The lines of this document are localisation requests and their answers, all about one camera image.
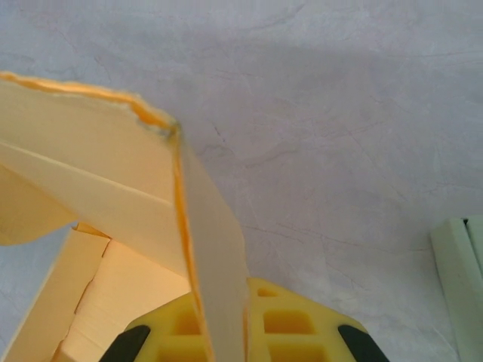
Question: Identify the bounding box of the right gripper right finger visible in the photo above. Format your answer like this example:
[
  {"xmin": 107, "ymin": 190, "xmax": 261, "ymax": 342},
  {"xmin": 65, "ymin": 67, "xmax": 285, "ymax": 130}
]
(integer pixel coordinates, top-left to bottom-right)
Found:
[{"xmin": 245, "ymin": 278, "xmax": 389, "ymax": 362}]

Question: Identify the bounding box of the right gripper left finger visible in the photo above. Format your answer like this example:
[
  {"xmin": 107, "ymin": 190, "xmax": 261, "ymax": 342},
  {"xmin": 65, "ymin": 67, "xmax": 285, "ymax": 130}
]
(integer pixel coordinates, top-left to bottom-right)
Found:
[{"xmin": 100, "ymin": 293, "xmax": 207, "ymax": 362}]

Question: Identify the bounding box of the green paper box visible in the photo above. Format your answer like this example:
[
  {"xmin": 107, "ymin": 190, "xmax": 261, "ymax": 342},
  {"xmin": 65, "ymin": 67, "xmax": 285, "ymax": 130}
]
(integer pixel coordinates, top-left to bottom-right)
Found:
[{"xmin": 429, "ymin": 214, "xmax": 483, "ymax": 362}]

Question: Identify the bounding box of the orange paper box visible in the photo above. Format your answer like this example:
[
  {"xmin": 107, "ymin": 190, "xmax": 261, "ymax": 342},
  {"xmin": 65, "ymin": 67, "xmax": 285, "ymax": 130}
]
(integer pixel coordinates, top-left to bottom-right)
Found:
[{"xmin": 0, "ymin": 71, "xmax": 252, "ymax": 362}]

